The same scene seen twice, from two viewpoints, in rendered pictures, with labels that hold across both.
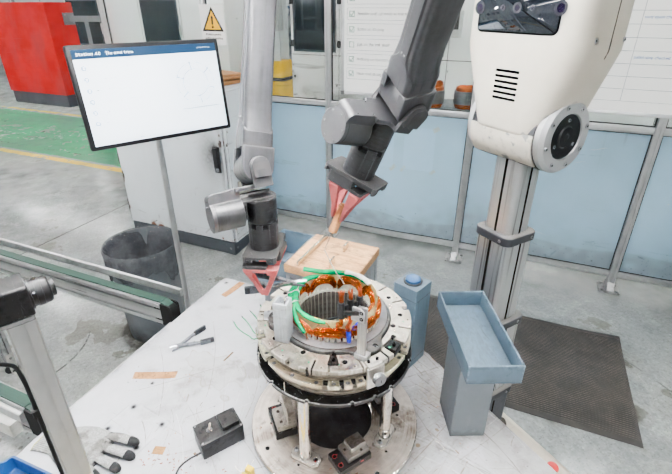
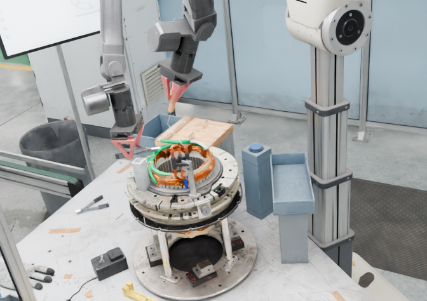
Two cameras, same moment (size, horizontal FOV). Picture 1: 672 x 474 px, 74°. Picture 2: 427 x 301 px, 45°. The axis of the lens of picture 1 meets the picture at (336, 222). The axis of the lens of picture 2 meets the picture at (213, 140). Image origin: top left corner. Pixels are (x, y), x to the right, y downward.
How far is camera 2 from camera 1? 0.57 m
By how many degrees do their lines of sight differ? 8
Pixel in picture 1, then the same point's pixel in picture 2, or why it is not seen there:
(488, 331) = (304, 181)
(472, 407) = (294, 239)
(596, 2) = not seen: outside the picture
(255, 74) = (108, 4)
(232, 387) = (121, 237)
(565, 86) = not seen: outside the picture
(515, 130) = (310, 25)
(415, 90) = (199, 14)
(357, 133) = (168, 44)
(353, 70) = not seen: outside the picture
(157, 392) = (66, 241)
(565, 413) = not seen: outside the picture
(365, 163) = (181, 62)
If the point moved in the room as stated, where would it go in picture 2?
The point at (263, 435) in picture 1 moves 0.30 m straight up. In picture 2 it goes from (141, 265) to (122, 184)
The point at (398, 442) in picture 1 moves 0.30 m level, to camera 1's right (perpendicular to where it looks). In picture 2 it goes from (239, 267) to (342, 265)
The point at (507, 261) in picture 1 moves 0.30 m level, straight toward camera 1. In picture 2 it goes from (326, 127) to (290, 180)
